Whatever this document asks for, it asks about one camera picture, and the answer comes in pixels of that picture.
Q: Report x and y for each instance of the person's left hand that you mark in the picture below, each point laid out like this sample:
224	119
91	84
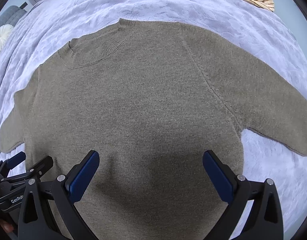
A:
6	226

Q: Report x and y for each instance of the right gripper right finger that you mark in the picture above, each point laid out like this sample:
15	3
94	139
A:
265	218

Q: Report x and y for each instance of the lavender plush bed blanket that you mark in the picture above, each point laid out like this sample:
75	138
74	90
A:
50	24

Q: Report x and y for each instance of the olive brown knit sweater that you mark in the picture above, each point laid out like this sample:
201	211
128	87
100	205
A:
150	98

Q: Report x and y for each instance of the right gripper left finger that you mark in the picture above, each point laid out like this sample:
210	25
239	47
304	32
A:
35	222

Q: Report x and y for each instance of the grey quilted headboard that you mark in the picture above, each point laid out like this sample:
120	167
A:
13	14

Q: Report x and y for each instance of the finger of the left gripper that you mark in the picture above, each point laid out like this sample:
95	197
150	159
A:
40	168
15	160

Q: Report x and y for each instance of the round white pleated cushion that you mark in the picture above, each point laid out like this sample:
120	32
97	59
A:
5	32

